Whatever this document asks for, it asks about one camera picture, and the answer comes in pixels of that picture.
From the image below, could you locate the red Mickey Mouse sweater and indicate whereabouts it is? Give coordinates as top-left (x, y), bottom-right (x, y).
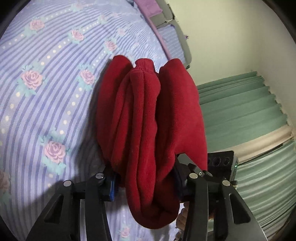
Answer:
top-left (96, 55), bottom-right (207, 229)

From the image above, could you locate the person's right hand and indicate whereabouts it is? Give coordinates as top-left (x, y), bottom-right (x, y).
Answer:
top-left (176, 202), bottom-right (189, 231)

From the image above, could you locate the green curtain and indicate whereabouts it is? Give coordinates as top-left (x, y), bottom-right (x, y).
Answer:
top-left (198, 72), bottom-right (295, 240)

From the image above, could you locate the lavender striped pillow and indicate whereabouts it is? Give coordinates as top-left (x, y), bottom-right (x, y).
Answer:
top-left (158, 25), bottom-right (186, 65)

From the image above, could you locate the lavender floral bed cover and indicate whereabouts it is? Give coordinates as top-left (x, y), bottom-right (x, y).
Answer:
top-left (0, 0), bottom-right (186, 241)

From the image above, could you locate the grey upholstered headboard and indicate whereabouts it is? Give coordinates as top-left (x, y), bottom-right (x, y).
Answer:
top-left (150, 0), bottom-right (192, 69)

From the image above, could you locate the purple pillow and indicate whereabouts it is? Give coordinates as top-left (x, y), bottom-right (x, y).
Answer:
top-left (135, 0), bottom-right (163, 18)

